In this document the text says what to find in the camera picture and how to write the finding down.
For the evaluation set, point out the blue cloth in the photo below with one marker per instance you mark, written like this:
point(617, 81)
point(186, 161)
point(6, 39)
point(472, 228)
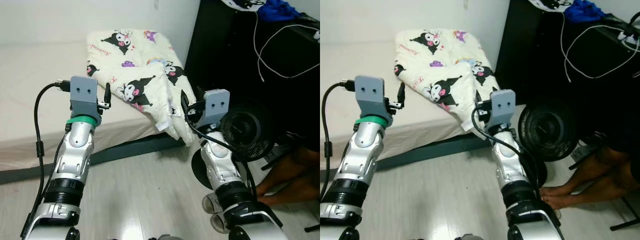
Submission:
point(587, 11)
point(277, 10)

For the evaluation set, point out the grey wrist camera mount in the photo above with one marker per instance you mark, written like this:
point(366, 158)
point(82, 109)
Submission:
point(85, 95)
point(215, 105)
point(370, 95)
point(502, 107)

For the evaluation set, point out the black desk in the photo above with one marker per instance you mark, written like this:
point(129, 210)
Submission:
point(535, 50)
point(225, 50)

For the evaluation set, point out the black round floor fan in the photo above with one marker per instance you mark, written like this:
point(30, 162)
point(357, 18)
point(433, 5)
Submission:
point(247, 132)
point(547, 131)

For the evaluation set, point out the mattress with cream sheet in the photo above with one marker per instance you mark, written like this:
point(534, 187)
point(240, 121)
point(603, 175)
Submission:
point(30, 65)
point(340, 65)

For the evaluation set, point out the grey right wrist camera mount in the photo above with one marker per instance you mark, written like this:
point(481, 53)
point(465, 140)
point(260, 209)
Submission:
point(502, 107)
point(215, 105)

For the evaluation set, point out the black chair leg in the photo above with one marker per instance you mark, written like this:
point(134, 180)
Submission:
point(312, 227)
point(625, 222)

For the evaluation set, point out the white Kuromi print cloth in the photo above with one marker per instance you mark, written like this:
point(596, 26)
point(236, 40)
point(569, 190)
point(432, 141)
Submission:
point(550, 4)
point(245, 4)

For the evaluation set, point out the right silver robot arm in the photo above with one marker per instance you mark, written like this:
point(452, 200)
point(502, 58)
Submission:
point(510, 165)
point(220, 165)

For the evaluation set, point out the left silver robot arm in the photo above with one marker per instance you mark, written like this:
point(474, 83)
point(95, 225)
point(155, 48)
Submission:
point(75, 160)
point(362, 160)

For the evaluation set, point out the cream Kuromi print blanket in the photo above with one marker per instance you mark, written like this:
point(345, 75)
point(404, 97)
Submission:
point(145, 60)
point(450, 55)

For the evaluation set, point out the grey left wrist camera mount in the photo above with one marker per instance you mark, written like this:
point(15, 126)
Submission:
point(85, 95)
point(370, 95)

